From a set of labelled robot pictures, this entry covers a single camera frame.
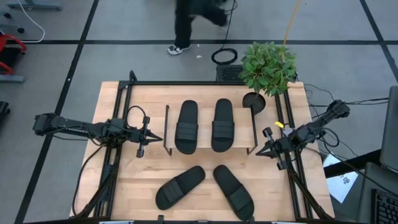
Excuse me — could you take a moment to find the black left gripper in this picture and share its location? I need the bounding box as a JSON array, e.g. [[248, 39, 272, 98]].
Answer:
[[124, 115, 164, 159]]

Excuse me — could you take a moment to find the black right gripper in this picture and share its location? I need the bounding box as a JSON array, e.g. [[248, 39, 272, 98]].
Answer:
[[256, 126, 304, 171]]

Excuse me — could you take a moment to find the black rubber slide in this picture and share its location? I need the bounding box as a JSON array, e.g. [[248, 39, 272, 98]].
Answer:
[[211, 98, 235, 153], [155, 165, 206, 211], [212, 164, 255, 222], [174, 100, 199, 155]]

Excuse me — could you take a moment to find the wooden shelf with black legs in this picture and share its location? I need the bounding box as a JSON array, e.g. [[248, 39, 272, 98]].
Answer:
[[163, 105, 259, 156]]

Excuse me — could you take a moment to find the black plant pot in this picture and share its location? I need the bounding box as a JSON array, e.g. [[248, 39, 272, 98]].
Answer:
[[242, 91, 267, 115]]

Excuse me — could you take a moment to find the white paper sheet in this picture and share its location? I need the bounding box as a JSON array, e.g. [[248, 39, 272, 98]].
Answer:
[[322, 153, 359, 204]]

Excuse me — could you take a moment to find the green leafy plant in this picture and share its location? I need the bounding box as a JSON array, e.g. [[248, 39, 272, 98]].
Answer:
[[238, 40, 298, 97]]

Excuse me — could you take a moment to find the black desk edge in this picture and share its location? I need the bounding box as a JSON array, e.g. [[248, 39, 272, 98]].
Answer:
[[323, 148, 382, 179]]

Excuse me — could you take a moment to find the grey laptop with black keyboard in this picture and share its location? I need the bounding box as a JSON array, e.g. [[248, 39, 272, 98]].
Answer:
[[356, 161, 398, 224]]

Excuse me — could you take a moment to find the person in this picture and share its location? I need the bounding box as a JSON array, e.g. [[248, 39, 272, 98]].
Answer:
[[167, 0, 229, 56]]

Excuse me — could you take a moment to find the grey monitor back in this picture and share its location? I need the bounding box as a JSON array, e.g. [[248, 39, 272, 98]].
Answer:
[[379, 85, 398, 174]]

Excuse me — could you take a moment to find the grey metal furniture foot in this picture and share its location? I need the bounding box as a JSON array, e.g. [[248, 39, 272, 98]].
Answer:
[[0, 74, 25, 83], [6, 0, 63, 11]]

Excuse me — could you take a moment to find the black aluminium frame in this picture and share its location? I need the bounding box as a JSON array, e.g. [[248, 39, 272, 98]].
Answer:
[[73, 70, 335, 223]]

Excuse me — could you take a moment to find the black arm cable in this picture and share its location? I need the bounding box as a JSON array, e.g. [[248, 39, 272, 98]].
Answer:
[[72, 144, 105, 217]]

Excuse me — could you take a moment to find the coiled black cable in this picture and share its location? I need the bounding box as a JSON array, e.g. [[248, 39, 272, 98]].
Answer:
[[211, 0, 239, 66]]

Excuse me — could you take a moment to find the black floor cable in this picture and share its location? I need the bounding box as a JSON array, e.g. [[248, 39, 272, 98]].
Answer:
[[303, 83, 389, 108]]

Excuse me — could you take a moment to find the orange cable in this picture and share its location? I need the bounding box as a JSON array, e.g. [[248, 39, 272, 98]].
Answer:
[[282, 0, 302, 47]]

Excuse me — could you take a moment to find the white cable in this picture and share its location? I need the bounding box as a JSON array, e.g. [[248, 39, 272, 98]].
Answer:
[[17, 0, 46, 44]]

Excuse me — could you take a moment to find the red chair frame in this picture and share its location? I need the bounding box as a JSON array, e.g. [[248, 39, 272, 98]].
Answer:
[[0, 33, 28, 75]]

